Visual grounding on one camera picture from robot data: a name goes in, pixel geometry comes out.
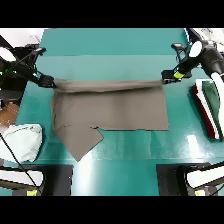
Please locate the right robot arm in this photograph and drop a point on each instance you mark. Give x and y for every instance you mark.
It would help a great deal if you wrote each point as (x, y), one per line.
(208, 55)

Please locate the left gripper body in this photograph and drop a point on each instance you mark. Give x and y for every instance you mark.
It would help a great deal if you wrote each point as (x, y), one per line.
(46, 81)

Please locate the brown T-shirt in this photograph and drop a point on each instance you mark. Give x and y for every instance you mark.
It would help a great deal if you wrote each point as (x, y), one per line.
(110, 108)

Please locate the folded green garment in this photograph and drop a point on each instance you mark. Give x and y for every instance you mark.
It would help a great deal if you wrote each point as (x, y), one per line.
(213, 100)

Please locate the folded red garment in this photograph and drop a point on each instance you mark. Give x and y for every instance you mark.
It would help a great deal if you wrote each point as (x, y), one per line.
(202, 110)

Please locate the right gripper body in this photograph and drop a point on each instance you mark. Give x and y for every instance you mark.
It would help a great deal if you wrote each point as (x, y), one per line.
(170, 75)

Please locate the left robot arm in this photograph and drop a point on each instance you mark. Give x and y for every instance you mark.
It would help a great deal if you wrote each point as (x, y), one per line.
(7, 54)

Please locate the folded white garment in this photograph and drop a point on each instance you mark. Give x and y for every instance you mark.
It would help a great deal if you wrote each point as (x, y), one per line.
(202, 90)

